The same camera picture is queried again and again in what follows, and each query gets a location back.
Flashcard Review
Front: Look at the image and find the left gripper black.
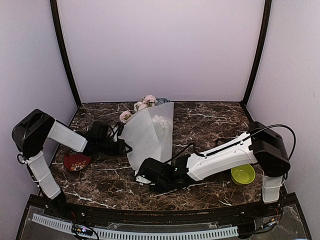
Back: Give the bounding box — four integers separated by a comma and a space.
97, 138, 132, 156

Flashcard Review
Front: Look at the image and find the small pink fake rose stem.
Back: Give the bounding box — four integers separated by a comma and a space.
119, 110, 132, 124

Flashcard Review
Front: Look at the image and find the translucent white wrapping paper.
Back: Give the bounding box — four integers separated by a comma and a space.
119, 102, 174, 171

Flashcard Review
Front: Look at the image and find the white fake rose stem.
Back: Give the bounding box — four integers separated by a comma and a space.
133, 101, 148, 112

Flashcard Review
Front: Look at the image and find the lilac hydrangea fake bunch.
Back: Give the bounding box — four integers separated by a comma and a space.
152, 114, 172, 134

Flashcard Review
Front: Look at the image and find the blue fake rose bunch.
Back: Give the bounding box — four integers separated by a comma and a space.
156, 98, 171, 106

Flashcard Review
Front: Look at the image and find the pink peony fake stem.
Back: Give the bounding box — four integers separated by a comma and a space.
142, 94, 158, 107

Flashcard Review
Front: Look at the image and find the black ribbon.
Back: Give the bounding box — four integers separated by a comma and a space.
214, 138, 229, 147

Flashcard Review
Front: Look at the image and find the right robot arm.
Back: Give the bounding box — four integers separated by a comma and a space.
135, 121, 292, 217

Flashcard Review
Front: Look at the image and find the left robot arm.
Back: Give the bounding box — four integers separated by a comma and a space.
11, 109, 133, 218

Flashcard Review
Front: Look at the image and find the red floral dish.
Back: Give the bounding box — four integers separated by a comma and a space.
62, 153, 92, 172

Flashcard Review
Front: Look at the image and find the yellow-green bowl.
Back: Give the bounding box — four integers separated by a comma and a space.
230, 164, 256, 186

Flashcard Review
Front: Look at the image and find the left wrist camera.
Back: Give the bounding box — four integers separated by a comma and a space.
106, 122, 125, 142

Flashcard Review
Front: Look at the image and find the white slotted cable duct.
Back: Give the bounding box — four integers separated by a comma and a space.
31, 213, 239, 240

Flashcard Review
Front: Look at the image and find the black front rail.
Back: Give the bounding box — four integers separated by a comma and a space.
49, 194, 283, 227

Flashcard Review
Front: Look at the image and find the left black frame post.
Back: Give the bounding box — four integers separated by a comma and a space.
49, 0, 82, 108

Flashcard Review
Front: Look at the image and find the black frame post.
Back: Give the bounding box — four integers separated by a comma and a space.
240, 0, 272, 108
49, 0, 82, 108

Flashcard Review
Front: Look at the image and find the right black frame post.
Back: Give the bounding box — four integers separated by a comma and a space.
240, 0, 272, 108

